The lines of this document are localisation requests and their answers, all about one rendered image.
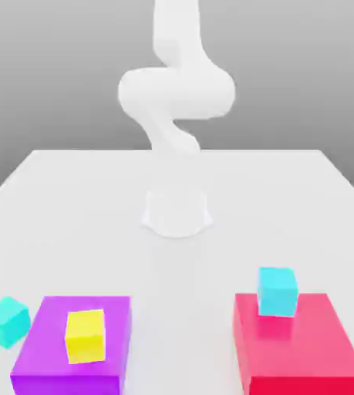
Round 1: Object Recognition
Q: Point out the small light blue cube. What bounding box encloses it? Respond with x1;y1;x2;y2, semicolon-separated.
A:
257;266;298;318

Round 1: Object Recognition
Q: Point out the large purple box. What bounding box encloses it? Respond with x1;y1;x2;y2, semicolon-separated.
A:
9;295;133;395

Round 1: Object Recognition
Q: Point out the large red box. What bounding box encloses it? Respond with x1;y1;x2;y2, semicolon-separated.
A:
232;292;354;395

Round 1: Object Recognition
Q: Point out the small teal cube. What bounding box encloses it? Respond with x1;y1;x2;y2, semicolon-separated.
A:
0;295;32;350

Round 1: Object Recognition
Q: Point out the small yellow cube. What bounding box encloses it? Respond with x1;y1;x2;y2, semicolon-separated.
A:
64;309;106;365

